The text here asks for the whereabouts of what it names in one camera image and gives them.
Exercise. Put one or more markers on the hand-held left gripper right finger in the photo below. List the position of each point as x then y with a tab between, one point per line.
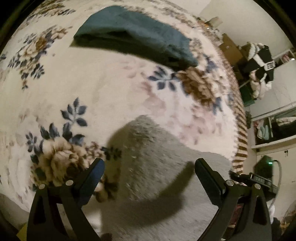
208	183

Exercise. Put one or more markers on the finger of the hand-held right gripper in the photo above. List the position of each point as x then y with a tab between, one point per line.
240	175

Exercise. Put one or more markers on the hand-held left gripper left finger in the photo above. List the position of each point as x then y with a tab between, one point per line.
92	183

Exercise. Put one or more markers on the grey towel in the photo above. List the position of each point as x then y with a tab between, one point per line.
161	173

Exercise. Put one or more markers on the folded pastel clothes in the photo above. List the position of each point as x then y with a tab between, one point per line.
262	132

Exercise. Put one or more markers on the white wardrobe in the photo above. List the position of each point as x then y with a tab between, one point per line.
277	104

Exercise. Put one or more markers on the teal box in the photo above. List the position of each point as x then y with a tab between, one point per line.
246	95

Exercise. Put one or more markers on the white puffy jacket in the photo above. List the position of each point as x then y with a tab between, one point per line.
260	87

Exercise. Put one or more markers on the floral bed blanket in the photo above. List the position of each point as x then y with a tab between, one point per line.
81	99

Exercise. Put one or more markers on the black and white jacket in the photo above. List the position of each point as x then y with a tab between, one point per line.
261	60

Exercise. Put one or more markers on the large brown cardboard box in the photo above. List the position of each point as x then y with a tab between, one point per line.
229	47

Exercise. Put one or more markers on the folded blue garment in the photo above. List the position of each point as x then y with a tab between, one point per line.
136	37

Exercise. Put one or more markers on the beige cylindrical lamp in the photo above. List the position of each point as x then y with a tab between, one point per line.
216	22

